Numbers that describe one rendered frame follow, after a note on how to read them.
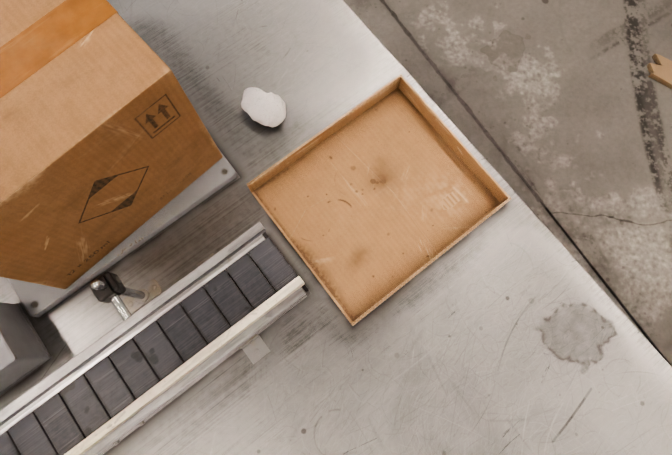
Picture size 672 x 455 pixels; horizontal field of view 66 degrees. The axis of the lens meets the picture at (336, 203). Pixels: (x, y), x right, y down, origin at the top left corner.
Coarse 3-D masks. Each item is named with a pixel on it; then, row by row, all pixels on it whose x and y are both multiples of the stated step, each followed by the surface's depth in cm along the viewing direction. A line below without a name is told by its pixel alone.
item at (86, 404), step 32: (256, 256) 74; (224, 288) 73; (256, 288) 73; (160, 320) 71; (192, 320) 72; (224, 320) 71; (128, 352) 70; (160, 352) 70; (192, 352) 70; (96, 384) 69; (128, 384) 69; (32, 416) 68; (64, 416) 68; (96, 416) 68; (0, 448) 67; (32, 448) 67; (64, 448) 67
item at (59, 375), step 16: (256, 224) 67; (240, 240) 66; (224, 256) 66; (192, 272) 65; (208, 272) 66; (176, 288) 64; (160, 304) 64; (128, 320) 63; (112, 336) 63; (96, 352) 62; (64, 368) 62; (48, 384) 61; (16, 400) 61; (32, 400) 61; (0, 416) 61
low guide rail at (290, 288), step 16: (288, 288) 69; (272, 304) 69; (240, 320) 68; (256, 320) 69; (224, 336) 68; (208, 352) 67; (192, 368) 67; (160, 384) 66; (144, 400) 65; (128, 416) 65; (96, 432) 64; (80, 448) 64
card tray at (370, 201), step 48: (384, 96) 85; (336, 144) 83; (384, 144) 83; (432, 144) 83; (288, 192) 81; (336, 192) 81; (384, 192) 81; (432, 192) 81; (480, 192) 81; (288, 240) 79; (336, 240) 79; (384, 240) 79; (432, 240) 79; (336, 288) 77; (384, 288) 77
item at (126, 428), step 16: (256, 240) 75; (240, 256) 74; (192, 288) 73; (304, 288) 73; (176, 304) 72; (288, 304) 72; (144, 320) 72; (272, 320) 74; (128, 336) 71; (240, 336) 71; (112, 352) 71; (224, 352) 71; (80, 368) 70; (208, 368) 70; (64, 384) 69; (176, 384) 69; (192, 384) 73; (160, 400) 69; (16, 416) 68; (144, 416) 68; (0, 432) 68; (112, 432) 68; (128, 432) 70; (96, 448) 67
